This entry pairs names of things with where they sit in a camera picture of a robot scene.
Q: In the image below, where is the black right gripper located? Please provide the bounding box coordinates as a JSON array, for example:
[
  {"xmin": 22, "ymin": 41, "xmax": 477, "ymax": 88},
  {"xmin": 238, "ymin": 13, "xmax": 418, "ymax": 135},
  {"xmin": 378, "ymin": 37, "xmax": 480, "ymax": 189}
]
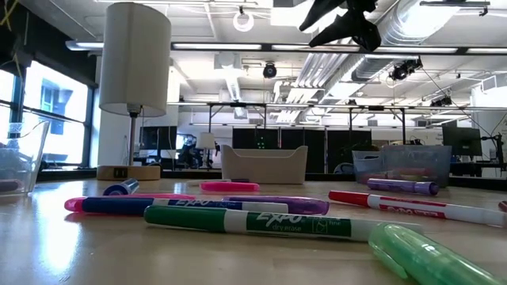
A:
[{"xmin": 299, "ymin": 0, "xmax": 382, "ymax": 52}]

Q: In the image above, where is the red EXPO marker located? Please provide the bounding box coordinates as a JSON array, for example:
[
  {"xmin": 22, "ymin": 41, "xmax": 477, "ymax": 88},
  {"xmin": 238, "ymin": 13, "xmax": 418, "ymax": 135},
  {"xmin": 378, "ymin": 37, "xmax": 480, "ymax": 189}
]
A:
[{"xmin": 327, "ymin": 189, "xmax": 507, "ymax": 228}]

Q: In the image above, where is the green EXPO marker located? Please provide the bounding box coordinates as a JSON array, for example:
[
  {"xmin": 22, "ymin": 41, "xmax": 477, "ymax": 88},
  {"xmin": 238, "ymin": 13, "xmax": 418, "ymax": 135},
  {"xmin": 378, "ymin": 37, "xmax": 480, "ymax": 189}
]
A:
[{"xmin": 143, "ymin": 204, "xmax": 424, "ymax": 243}]

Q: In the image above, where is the green translucent highlighter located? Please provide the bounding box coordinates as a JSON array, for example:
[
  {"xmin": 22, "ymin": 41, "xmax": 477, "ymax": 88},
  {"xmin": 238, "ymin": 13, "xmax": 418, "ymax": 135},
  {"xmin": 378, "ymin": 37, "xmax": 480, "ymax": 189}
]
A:
[{"xmin": 368, "ymin": 222, "xmax": 507, "ymax": 285}]

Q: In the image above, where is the light blue Sharpie highlighter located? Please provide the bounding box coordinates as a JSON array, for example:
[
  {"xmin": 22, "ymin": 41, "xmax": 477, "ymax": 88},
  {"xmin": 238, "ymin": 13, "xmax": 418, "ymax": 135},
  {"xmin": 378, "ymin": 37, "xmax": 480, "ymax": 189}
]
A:
[{"xmin": 101, "ymin": 177, "xmax": 141, "ymax": 197}]

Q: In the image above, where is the blue EXPO marker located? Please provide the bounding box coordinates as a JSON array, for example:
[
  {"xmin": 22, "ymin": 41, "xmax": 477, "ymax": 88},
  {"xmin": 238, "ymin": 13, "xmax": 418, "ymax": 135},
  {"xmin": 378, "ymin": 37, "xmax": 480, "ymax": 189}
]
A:
[{"xmin": 81, "ymin": 196, "xmax": 289, "ymax": 217}]

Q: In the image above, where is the pink translucent highlighter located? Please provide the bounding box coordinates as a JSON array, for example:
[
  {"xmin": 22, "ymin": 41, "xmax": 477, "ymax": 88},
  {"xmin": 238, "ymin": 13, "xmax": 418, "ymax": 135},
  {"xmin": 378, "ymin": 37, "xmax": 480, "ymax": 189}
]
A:
[{"xmin": 63, "ymin": 192, "xmax": 196, "ymax": 214}]

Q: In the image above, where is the black overhead light bar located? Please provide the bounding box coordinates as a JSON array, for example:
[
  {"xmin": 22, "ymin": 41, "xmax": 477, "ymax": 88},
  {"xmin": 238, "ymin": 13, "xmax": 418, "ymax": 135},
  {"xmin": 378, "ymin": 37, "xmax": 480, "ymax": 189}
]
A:
[{"xmin": 65, "ymin": 39, "xmax": 507, "ymax": 55}]

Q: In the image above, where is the clear blue plastic bin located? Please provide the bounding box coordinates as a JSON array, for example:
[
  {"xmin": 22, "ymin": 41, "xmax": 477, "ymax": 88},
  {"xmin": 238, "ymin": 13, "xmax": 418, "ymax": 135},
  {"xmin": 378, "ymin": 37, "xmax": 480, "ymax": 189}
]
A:
[{"xmin": 351, "ymin": 144, "xmax": 452, "ymax": 188}]

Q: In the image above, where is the cream plastic bin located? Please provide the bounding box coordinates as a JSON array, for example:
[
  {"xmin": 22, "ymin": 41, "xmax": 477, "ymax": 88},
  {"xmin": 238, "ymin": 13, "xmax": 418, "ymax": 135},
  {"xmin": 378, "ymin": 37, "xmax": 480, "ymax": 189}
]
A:
[{"xmin": 220, "ymin": 144, "xmax": 309, "ymax": 185}]

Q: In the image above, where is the black computer monitor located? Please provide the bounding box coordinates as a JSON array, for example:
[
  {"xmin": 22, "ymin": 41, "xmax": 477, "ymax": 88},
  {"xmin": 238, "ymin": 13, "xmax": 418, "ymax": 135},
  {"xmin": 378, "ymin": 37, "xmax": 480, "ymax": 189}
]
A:
[
  {"xmin": 442, "ymin": 125, "xmax": 483, "ymax": 158},
  {"xmin": 139, "ymin": 125, "xmax": 178, "ymax": 151}
]

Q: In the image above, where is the small white background lamp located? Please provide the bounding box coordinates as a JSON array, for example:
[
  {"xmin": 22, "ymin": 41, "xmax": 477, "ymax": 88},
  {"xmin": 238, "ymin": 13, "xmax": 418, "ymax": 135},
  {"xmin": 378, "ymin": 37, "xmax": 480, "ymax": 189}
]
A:
[{"xmin": 196, "ymin": 131, "xmax": 217, "ymax": 167}]

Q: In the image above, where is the purple translucent highlighter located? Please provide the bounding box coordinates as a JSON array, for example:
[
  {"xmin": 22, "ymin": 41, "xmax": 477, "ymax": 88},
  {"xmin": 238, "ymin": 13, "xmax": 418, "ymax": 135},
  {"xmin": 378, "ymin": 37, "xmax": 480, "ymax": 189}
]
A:
[{"xmin": 223, "ymin": 196, "xmax": 330, "ymax": 217}]

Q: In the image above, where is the slim pink highlighter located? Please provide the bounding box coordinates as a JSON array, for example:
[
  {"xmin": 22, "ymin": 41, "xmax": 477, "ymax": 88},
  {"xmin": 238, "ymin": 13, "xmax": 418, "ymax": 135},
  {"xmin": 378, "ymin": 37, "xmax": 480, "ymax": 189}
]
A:
[{"xmin": 199, "ymin": 180, "xmax": 261, "ymax": 194}]

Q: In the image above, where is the dark background robot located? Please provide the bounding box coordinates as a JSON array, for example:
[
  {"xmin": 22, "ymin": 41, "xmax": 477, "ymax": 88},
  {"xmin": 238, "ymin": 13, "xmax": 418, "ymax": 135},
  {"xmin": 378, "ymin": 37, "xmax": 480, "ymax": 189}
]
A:
[{"xmin": 176, "ymin": 134, "xmax": 221, "ymax": 169}]

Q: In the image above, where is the white shade table lamp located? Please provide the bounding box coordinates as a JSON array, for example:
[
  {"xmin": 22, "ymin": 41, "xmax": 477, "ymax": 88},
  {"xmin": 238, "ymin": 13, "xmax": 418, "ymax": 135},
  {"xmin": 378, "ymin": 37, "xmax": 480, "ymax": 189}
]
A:
[{"xmin": 96, "ymin": 2, "xmax": 172, "ymax": 182}]

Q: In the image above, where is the black tripod stand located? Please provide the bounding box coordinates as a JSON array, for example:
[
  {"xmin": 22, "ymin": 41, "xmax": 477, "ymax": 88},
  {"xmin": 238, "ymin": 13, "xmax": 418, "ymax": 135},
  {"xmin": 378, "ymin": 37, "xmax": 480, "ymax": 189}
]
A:
[{"xmin": 481, "ymin": 132, "xmax": 507, "ymax": 172}]

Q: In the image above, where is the clear plastic container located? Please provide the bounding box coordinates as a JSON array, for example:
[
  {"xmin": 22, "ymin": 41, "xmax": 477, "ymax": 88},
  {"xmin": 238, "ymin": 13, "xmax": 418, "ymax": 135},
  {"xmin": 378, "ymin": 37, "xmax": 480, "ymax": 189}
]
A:
[{"xmin": 0, "ymin": 120, "xmax": 51, "ymax": 197}]

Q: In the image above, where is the black metal rack frame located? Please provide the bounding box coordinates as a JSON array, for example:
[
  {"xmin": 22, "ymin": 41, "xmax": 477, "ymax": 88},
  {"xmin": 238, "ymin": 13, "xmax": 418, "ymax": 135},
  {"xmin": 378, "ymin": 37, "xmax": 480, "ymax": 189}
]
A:
[{"xmin": 206, "ymin": 101, "xmax": 408, "ymax": 131}]

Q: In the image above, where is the white hanging ring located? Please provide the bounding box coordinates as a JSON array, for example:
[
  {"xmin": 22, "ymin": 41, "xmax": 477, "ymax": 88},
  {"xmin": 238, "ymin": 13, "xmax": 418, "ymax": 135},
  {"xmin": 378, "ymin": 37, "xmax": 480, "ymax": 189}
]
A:
[{"xmin": 232, "ymin": 9, "xmax": 255, "ymax": 32}]

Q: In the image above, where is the black partition wall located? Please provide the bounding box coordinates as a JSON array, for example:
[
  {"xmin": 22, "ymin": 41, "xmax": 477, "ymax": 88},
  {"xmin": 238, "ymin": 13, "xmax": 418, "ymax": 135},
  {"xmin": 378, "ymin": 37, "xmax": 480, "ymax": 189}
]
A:
[{"xmin": 232, "ymin": 127, "xmax": 373, "ymax": 174}]

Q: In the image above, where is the black table frame rail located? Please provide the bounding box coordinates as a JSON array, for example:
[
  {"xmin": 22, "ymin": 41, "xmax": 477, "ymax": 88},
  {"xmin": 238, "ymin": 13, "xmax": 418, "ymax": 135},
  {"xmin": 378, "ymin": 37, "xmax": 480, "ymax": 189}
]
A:
[{"xmin": 34, "ymin": 168, "xmax": 507, "ymax": 192}]

